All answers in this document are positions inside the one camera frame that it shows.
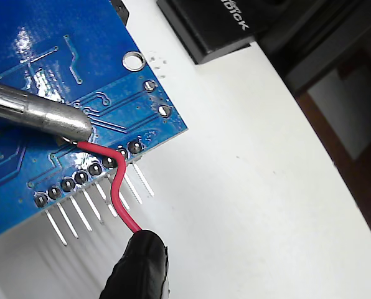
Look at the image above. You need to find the red wire with bare loop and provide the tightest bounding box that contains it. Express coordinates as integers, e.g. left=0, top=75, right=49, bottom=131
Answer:
left=60, top=136, right=143, bottom=234

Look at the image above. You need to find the blue circuit board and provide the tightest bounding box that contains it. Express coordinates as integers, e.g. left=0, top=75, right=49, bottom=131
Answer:
left=0, top=0, right=189, bottom=247

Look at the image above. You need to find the silver soldering iron tip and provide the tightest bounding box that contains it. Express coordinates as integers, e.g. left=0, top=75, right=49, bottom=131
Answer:
left=0, top=79, right=93, bottom=141

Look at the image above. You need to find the black box with white print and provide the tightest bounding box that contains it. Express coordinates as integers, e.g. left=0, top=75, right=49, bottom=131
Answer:
left=156, top=0, right=298, bottom=65

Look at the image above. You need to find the dark furniture frame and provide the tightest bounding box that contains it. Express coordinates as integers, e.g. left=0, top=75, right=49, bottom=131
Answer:
left=256, top=0, right=371, bottom=97

